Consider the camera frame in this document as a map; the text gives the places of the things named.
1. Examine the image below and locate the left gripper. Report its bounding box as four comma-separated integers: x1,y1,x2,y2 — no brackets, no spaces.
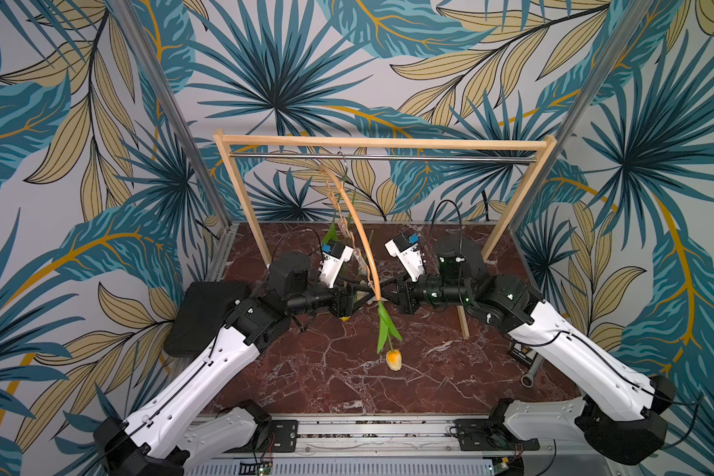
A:
288,273,376,319

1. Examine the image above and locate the orange cream tulip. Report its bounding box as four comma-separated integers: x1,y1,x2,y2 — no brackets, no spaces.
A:
366,230,405,373

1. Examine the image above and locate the curved wooden clip hanger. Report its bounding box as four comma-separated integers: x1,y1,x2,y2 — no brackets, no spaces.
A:
319,166,383,303

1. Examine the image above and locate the cream white tulip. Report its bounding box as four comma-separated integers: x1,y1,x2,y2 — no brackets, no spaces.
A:
323,180,356,247

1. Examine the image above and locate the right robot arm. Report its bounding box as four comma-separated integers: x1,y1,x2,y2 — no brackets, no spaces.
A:
385,233,676,465

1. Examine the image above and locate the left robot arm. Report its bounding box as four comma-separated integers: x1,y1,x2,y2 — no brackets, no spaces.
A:
93,252,380,475

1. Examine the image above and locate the wooden clothes rack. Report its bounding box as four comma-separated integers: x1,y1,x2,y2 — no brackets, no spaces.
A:
214,132,557,306

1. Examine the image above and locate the black plastic case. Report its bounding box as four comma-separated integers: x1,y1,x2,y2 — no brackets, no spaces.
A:
164,281,251,359

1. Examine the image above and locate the silver wrench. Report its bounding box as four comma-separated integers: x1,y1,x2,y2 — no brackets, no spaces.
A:
521,354,545,389

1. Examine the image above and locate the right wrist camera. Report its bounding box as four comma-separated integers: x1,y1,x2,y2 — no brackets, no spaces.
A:
385,231,426,283

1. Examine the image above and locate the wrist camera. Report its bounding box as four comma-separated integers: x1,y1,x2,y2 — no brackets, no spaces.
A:
385,231,426,283
319,240,354,289

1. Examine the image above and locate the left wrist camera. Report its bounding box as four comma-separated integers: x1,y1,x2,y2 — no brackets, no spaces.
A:
319,240,354,289

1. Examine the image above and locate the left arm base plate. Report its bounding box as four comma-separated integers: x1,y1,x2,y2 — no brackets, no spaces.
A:
255,420,299,455

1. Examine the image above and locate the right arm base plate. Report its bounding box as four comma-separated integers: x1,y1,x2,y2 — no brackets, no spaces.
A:
450,418,541,453

